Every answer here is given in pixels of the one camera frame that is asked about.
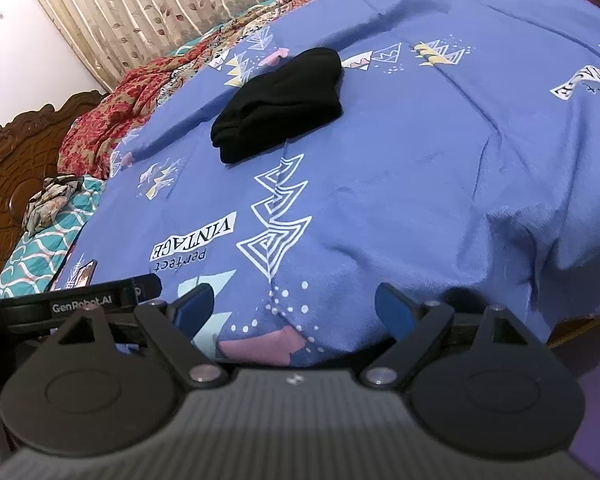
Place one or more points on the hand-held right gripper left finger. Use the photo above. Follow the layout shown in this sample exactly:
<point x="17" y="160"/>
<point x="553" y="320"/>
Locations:
<point x="194" y="312"/>

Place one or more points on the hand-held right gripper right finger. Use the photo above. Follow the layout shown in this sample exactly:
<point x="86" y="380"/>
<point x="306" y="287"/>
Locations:
<point x="394" y="310"/>

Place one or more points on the black pants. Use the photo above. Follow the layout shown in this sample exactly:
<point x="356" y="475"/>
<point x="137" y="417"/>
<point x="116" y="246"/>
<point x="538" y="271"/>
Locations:
<point x="280" y="105"/>

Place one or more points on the smartphone with lit screen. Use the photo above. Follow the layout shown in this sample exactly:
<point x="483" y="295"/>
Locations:
<point x="88" y="273"/>

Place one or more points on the teal patterned pillow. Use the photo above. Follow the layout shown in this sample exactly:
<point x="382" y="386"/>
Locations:
<point x="45" y="250"/>

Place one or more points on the dark floral crumpled cloth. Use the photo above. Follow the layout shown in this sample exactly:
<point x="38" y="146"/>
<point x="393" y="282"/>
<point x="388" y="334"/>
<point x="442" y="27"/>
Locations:
<point x="50" y="200"/>

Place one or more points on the carved wooden headboard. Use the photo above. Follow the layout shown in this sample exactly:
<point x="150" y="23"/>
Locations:
<point x="22" y="175"/>

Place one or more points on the blue printed bedsheet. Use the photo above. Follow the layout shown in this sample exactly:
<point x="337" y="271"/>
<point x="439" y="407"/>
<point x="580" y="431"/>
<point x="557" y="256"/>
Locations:
<point x="380" y="160"/>

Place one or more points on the red floral blanket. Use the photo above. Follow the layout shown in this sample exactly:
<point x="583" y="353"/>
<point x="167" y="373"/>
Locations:
<point x="120" y="105"/>

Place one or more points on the beige leaf print curtain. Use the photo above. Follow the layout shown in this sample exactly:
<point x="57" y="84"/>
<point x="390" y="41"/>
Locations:
<point x="180" y="5"/>

